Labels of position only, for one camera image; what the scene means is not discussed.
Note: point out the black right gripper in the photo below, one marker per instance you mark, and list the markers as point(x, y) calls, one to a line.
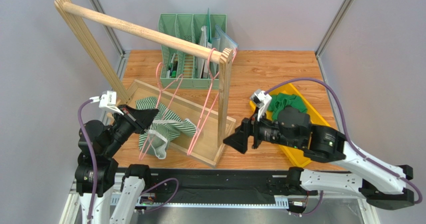
point(250, 134)

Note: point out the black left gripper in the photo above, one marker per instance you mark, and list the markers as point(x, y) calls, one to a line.
point(140, 119)

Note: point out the green white striped tank top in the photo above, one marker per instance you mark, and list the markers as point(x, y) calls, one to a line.
point(166, 127)

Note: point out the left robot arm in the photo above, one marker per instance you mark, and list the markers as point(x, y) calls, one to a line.
point(98, 144)

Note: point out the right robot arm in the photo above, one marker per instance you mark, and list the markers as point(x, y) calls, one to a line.
point(384, 189)

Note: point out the yellow plastic tray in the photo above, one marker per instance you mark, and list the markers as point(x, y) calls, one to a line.
point(296, 157)

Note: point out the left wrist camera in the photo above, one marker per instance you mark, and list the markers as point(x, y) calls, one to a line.
point(107, 102)

